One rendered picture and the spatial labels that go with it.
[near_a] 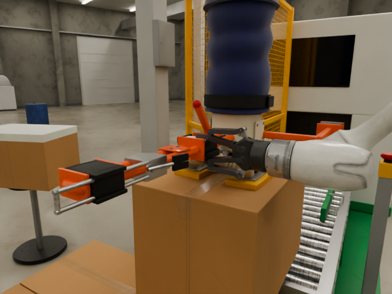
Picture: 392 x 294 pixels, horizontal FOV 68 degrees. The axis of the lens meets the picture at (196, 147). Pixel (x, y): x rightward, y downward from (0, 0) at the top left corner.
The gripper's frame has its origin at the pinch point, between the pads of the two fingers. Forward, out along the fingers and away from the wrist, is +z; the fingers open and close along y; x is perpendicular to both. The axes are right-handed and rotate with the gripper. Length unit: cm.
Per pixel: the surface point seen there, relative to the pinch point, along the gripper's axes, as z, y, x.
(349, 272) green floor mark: -40, 120, 152
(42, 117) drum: 673, 79, 372
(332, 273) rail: -34, 60, 54
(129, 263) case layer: 48, 66, 21
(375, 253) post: -50, 66, 91
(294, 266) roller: -18, 65, 58
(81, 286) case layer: 55, 66, 0
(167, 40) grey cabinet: 89, -44, 110
